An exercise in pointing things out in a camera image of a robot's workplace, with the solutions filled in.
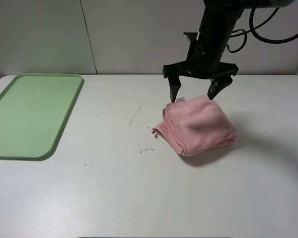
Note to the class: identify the pink terry towel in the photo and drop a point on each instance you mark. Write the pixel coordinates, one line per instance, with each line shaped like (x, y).
(195, 125)

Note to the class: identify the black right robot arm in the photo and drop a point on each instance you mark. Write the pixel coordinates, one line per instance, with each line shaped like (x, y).
(220, 16)

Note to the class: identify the green plastic tray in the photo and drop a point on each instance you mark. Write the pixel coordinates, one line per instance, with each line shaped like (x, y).
(34, 111)

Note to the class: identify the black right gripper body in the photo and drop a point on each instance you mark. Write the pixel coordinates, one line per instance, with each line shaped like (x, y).
(203, 59)

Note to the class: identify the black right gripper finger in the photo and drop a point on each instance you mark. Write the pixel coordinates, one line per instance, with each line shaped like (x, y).
(174, 86)
(218, 85)

